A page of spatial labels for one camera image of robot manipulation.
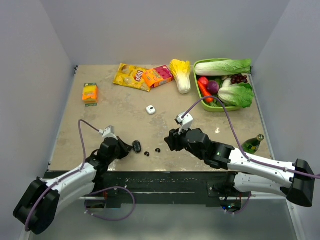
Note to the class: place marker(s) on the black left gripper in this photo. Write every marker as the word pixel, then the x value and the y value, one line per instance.
pixel 125 148

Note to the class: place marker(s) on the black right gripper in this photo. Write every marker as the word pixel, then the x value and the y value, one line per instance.
pixel 173 140

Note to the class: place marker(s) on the black earbud charging case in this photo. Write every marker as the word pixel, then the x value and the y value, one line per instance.
pixel 136 146

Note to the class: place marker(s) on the white earbud charging case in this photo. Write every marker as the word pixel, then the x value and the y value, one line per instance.
pixel 150 110

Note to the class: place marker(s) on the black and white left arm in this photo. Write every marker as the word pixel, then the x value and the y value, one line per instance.
pixel 43 199

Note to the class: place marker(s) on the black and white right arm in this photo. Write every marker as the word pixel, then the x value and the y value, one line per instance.
pixel 293 180

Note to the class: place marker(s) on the green plastic basket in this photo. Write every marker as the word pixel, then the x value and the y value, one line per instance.
pixel 217 105

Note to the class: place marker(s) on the orange red pepper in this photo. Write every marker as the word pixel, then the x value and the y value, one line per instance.
pixel 207 97

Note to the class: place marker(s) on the orange yellow sponge pack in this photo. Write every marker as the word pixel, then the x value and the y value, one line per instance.
pixel 90 94

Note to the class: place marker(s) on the purple red onion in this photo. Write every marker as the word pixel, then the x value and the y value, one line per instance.
pixel 213 87

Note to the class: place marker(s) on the red apple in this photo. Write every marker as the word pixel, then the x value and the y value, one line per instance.
pixel 203 80

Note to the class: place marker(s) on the orange pink snack box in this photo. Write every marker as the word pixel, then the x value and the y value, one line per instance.
pixel 157 76

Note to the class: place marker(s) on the yellow white napa cabbage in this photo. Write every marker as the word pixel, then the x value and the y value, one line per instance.
pixel 181 73

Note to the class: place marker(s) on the green glass bottle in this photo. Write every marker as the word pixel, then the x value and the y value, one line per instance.
pixel 252 145

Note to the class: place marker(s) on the yellow chips bag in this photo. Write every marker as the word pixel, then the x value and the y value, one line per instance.
pixel 131 76

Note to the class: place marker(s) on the green leafy bok choy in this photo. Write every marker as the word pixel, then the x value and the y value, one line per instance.
pixel 238 94

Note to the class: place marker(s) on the purple grapes bunch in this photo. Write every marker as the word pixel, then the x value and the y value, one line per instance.
pixel 239 78

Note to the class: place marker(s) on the long green white cabbage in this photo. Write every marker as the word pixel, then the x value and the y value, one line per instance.
pixel 218 67

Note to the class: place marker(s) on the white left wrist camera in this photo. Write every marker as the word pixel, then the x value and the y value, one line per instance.
pixel 108 132

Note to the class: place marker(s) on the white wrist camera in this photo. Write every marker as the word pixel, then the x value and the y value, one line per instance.
pixel 108 132
pixel 185 121

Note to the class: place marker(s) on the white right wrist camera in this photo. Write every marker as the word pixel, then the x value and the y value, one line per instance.
pixel 185 121

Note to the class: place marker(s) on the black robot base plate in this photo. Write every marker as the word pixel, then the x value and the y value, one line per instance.
pixel 209 188

